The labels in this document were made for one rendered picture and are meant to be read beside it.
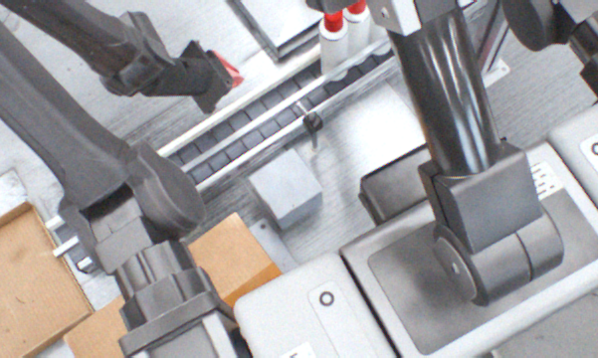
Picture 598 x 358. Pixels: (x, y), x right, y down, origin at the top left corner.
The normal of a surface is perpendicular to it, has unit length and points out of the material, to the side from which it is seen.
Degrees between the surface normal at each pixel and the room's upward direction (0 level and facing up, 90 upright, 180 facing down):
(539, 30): 95
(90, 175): 46
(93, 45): 81
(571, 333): 0
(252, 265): 0
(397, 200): 0
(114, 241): 18
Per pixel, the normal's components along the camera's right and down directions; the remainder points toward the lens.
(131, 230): -0.33, -0.15
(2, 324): -0.06, -0.31
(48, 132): 0.08, 0.46
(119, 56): 0.41, 0.79
